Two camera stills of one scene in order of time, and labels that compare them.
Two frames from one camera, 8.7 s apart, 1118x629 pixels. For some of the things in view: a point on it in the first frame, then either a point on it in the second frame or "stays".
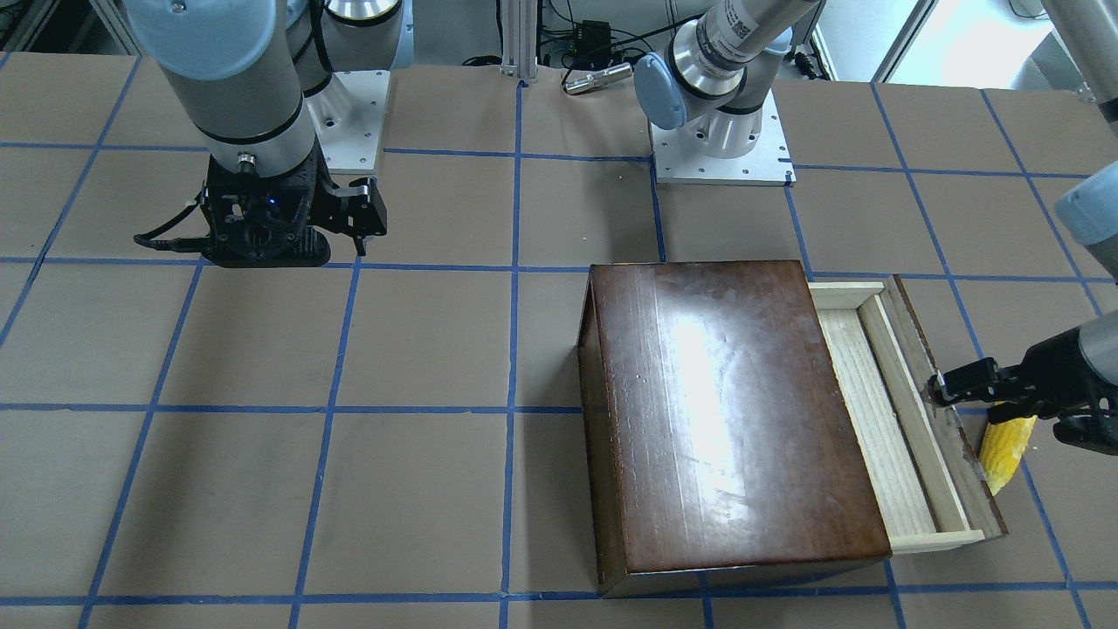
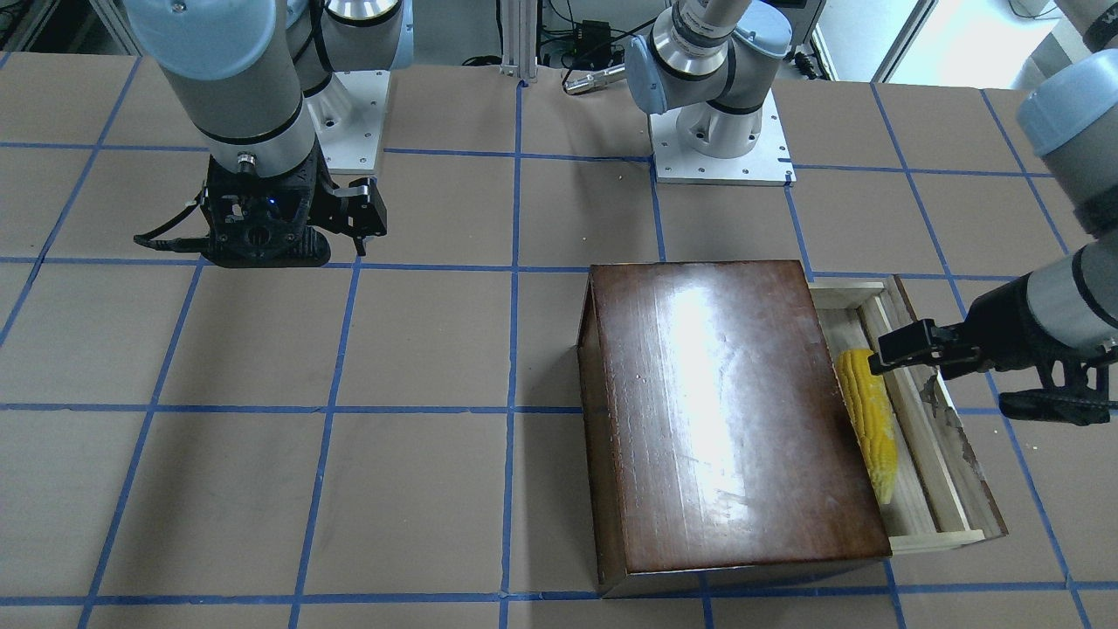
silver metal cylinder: [618, 72] stays
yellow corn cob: [1003, 445] -> [871, 413]
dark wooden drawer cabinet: [718, 437] stays
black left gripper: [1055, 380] -> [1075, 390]
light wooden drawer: [930, 487] stays
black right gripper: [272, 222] stays
